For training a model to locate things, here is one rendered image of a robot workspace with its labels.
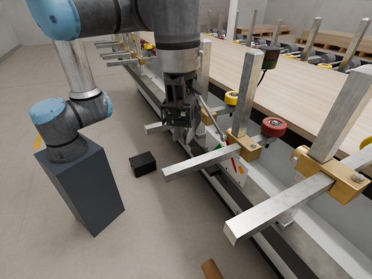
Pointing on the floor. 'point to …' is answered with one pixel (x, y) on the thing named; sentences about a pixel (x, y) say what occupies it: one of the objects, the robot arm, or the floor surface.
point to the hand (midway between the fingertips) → (185, 139)
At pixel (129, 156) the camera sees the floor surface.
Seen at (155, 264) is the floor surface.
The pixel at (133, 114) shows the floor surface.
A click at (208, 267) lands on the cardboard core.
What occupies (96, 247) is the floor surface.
